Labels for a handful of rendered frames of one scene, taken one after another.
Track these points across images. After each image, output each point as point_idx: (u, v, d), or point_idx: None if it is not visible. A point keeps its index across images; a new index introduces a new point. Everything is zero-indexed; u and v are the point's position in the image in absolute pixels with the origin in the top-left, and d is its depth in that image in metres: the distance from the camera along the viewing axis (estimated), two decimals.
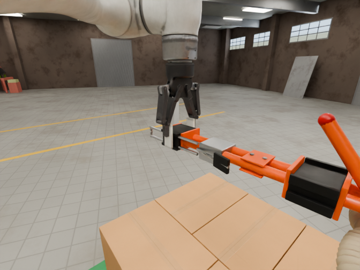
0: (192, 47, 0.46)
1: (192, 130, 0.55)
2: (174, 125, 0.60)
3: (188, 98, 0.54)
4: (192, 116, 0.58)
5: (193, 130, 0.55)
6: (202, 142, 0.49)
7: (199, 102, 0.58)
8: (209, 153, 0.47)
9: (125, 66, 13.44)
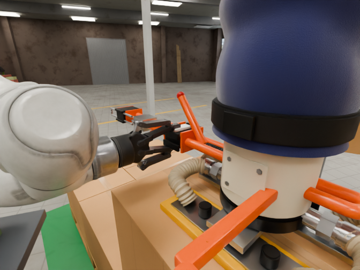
0: None
1: (134, 110, 0.78)
2: (126, 106, 0.84)
3: None
4: None
5: (136, 110, 0.79)
6: (135, 115, 0.72)
7: (155, 158, 0.55)
8: None
9: (119, 64, 13.93)
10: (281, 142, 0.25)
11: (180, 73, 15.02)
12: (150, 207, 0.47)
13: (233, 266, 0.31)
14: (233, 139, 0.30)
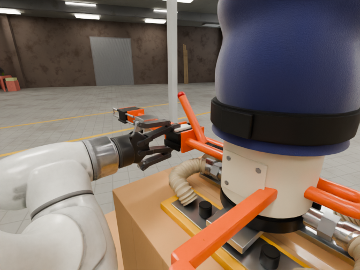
0: None
1: (136, 110, 0.79)
2: (128, 107, 0.85)
3: None
4: (167, 145, 0.56)
5: (137, 110, 0.79)
6: (136, 116, 0.73)
7: (155, 158, 0.55)
8: None
9: (124, 64, 13.35)
10: (279, 141, 0.25)
11: (187, 74, 14.45)
12: (151, 206, 0.47)
13: (232, 266, 0.31)
14: (233, 137, 0.29)
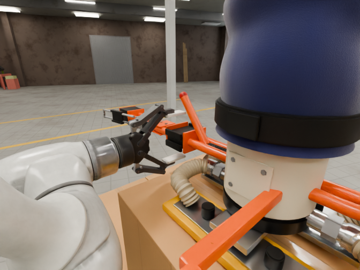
0: None
1: (136, 110, 0.78)
2: (128, 106, 0.84)
3: None
4: (162, 162, 0.56)
5: (137, 110, 0.79)
6: (137, 115, 0.72)
7: None
8: None
9: (124, 63, 13.37)
10: (286, 143, 0.25)
11: (186, 72, 14.47)
12: (157, 209, 0.47)
13: (237, 268, 0.31)
14: (238, 139, 0.29)
